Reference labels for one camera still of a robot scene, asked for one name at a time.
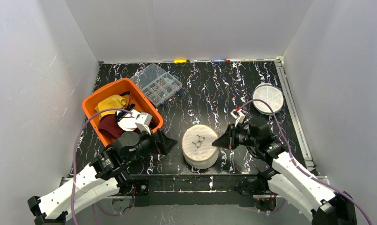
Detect white bra black straps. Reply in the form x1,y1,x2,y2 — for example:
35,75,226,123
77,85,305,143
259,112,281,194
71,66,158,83
115,104,142,132

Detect white mesh bag beige trim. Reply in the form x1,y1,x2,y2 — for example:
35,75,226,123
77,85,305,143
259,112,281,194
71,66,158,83
181,124,219,169

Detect maroon bra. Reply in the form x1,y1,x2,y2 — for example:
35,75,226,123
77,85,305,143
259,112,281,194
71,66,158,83
98,114,124,139

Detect white mesh bag blue trim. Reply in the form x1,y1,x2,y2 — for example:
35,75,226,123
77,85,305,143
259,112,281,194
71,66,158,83
252,83,284,115

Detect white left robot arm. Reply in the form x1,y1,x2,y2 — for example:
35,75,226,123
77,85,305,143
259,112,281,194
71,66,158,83
28,129,178,225

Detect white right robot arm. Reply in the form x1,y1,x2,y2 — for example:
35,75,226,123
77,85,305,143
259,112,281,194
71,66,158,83
212,123,357,225

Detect orange plastic basin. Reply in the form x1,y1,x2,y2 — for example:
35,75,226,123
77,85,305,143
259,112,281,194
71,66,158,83
82,78,163,146

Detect yellow cloth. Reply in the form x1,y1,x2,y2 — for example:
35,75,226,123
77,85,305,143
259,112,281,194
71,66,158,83
95,95,134,112

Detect clear plastic screw box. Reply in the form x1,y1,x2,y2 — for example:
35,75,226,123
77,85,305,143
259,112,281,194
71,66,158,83
131,63,182,107

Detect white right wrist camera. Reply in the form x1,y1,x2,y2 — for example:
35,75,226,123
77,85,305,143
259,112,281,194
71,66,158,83
230,107,245,127

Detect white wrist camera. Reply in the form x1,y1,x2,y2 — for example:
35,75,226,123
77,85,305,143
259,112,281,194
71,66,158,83
134,112,152,134
230,107,245,127

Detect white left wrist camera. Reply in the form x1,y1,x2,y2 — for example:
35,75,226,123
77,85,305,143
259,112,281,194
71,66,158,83
134,112,152,134

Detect yellow marker on wall edge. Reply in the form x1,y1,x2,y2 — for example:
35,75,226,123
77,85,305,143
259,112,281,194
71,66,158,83
173,59,189,63

